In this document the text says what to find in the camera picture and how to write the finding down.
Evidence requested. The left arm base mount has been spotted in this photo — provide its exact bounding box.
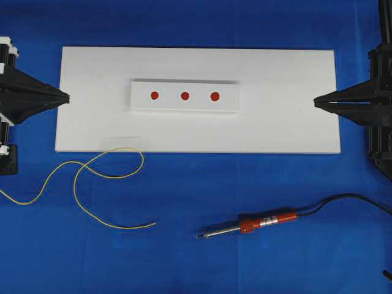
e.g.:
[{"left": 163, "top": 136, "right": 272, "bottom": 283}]
[{"left": 0, "top": 145, "right": 18, "bottom": 176}]

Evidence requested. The large white base board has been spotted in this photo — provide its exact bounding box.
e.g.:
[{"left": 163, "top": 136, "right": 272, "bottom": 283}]
[{"left": 55, "top": 47, "right": 341, "bottom": 154}]

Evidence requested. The orange handled soldering iron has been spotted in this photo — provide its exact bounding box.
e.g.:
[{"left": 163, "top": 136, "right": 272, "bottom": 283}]
[{"left": 197, "top": 213, "right": 298, "bottom": 238}]

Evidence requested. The black aluminium frame post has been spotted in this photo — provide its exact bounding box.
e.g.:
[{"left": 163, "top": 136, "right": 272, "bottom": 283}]
[{"left": 379, "top": 0, "right": 392, "bottom": 43}]

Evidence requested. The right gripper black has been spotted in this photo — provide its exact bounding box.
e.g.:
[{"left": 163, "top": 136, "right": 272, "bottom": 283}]
[{"left": 314, "top": 44, "right": 391, "bottom": 176}]

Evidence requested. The small white raised plate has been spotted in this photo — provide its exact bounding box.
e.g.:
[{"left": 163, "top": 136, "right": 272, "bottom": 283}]
[{"left": 130, "top": 80, "right": 239, "bottom": 113}]

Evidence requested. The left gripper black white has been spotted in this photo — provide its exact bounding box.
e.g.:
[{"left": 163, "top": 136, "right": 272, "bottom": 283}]
[{"left": 0, "top": 36, "right": 70, "bottom": 156}]

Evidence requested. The black soldering iron power cord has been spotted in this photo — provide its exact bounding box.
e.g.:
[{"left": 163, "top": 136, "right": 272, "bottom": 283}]
[{"left": 295, "top": 192, "right": 392, "bottom": 216}]

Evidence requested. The yellow solder wire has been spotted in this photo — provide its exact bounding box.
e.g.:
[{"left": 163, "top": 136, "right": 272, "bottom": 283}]
[{"left": 0, "top": 148, "right": 157, "bottom": 230}]

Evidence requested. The blue table cloth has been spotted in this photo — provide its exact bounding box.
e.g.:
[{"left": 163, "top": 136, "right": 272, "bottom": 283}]
[{"left": 1, "top": 1, "right": 391, "bottom": 293}]

